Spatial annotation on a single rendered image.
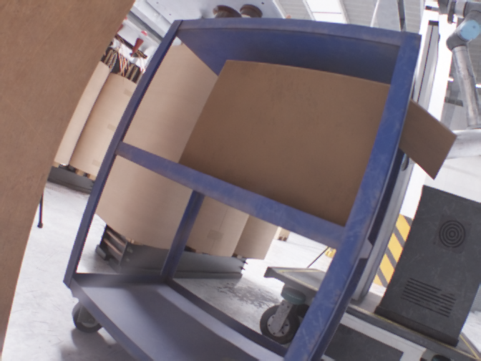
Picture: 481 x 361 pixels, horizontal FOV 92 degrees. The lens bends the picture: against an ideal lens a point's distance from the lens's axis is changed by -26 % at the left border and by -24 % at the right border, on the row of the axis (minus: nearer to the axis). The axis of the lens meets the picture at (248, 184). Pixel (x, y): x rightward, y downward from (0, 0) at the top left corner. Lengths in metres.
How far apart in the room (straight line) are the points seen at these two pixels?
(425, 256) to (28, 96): 1.23
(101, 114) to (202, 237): 1.70
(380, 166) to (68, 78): 0.56
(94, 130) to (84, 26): 2.27
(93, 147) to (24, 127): 2.27
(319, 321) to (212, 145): 0.40
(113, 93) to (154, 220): 1.84
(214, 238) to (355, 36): 1.24
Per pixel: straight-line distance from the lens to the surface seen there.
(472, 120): 1.56
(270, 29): 0.66
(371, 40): 0.58
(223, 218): 1.55
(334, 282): 0.44
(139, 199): 1.22
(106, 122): 2.84
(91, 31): 0.62
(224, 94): 0.68
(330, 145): 0.54
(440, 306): 1.18
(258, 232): 1.92
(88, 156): 2.84
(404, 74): 0.52
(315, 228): 0.45
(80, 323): 0.90
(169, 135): 1.21
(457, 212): 1.20
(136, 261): 1.44
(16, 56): 0.58
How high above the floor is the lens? 0.52
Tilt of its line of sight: 4 degrees up
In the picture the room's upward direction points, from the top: 23 degrees clockwise
